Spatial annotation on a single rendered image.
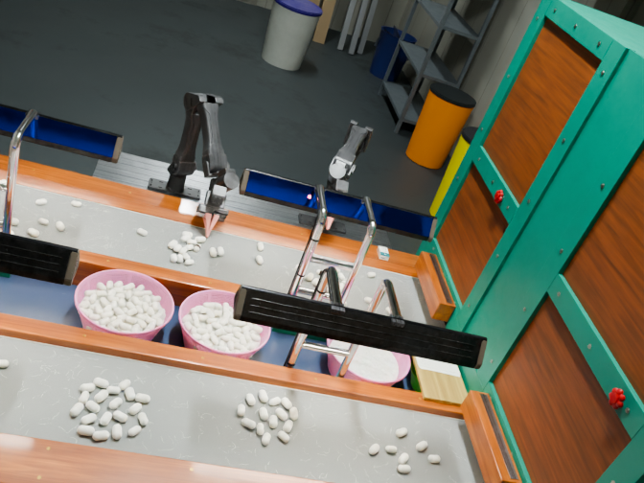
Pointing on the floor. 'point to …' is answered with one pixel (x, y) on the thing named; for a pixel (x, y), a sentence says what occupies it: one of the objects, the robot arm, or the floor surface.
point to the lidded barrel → (289, 33)
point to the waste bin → (387, 41)
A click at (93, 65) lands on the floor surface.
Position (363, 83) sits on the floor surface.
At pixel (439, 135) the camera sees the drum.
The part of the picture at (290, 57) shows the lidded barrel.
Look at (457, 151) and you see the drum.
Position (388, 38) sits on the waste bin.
